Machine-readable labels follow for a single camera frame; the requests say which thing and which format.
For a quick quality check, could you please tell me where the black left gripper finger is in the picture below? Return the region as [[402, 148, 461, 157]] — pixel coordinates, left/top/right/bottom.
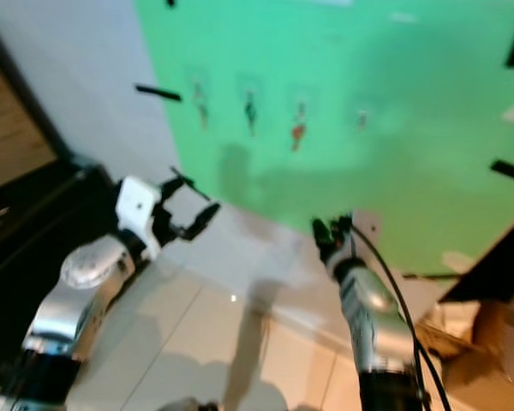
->
[[180, 203, 222, 241], [160, 168, 212, 205]]

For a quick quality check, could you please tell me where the key with brown tag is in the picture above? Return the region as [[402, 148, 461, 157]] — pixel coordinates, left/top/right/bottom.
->
[[193, 81, 209, 131]]

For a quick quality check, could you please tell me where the black cabinet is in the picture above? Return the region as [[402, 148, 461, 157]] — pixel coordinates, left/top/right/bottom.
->
[[0, 154, 121, 388]]

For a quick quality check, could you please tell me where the brown wooden panel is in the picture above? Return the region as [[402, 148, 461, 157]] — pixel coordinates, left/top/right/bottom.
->
[[0, 47, 71, 188]]

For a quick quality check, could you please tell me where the grey robot leg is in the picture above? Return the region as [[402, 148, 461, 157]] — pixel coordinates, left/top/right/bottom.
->
[[161, 397, 219, 411]]

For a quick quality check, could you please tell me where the brown cardboard box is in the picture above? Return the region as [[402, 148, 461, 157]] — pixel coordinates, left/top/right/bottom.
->
[[415, 291, 514, 411]]

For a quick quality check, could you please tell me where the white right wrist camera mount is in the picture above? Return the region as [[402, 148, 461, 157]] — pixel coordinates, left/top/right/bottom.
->
[[351, 210, 383, 247]]

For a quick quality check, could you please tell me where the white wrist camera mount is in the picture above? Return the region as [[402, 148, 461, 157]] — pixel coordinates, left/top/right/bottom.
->
[[115, 175, 164, 259], [351, 210, 383, 247]]

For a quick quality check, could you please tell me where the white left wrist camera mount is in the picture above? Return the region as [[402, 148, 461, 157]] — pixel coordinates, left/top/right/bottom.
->
[[115, 175, 164, 259]]

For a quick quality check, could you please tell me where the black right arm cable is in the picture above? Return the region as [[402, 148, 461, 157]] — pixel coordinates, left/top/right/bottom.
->
[[350, 223, 455, 411]]

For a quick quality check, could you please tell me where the red key on ring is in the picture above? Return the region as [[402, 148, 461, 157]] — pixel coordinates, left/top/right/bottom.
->
[[290, 101, 309, 153]]

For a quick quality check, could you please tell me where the green wall board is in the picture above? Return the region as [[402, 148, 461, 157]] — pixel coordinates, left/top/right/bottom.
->
[[133, 0, 514, 277]]

